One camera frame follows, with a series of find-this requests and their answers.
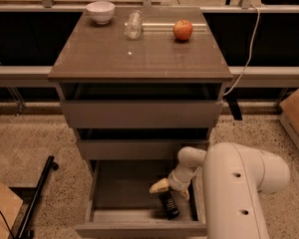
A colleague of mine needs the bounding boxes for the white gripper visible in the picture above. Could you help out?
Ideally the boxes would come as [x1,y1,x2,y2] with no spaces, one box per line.
[149,167,193,201]

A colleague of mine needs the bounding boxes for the black rxbar chocolate bar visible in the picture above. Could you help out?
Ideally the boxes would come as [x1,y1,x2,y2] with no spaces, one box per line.
[158,191,179,220]

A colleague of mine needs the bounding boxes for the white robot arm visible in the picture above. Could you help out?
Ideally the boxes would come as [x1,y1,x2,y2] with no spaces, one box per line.
[149,142,290,239]

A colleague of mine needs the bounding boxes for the grey bottom drawer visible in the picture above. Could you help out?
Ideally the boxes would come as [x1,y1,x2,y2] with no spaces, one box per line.
[75,160,206,238]

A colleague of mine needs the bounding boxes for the grey drawer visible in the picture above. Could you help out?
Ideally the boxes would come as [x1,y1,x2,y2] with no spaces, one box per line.
[75,160,206,238]
[59,83,224,129]
[77,127,209,160]

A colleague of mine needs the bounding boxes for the grey middle drawer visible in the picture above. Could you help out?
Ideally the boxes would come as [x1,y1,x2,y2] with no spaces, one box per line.
[77,127,209,160]

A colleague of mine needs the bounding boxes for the grey top drawer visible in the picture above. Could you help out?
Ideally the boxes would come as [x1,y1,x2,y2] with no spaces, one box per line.
[59,83,224,129]

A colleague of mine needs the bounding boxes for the grey drawer cabinet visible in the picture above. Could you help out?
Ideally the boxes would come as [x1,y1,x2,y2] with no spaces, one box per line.
[47,6,233,171]

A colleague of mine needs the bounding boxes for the right cardboard box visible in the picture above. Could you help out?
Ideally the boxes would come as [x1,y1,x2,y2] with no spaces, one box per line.
[279,89,299,149]

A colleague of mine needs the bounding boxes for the cardboard box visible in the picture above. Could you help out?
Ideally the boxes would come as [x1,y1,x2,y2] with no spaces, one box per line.
[279,89,299,149]
[0,180,23,239]

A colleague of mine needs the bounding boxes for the black metal bar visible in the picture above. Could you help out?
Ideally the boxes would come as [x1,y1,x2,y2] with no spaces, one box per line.
[16,155,59,239]

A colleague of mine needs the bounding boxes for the red apple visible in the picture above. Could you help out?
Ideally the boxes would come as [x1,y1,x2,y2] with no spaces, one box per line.
[173,20,193,41]

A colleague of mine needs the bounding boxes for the clear glass jar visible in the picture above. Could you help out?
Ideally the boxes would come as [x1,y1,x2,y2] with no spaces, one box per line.
[125,10,143,40]

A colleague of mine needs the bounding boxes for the left cardboard box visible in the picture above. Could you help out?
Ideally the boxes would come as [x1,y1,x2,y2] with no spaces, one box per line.
[0,180,23,239]

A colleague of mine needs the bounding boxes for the white ceramic bowl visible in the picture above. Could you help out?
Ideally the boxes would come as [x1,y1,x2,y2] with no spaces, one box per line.
[86,1,116,25]

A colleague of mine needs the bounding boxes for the white power cable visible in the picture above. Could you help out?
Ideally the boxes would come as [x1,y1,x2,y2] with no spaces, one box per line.
[222,4,261,97]

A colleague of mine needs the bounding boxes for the grey metal rail frame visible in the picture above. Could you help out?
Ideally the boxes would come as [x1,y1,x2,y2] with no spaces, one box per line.
[0,66,299,88]

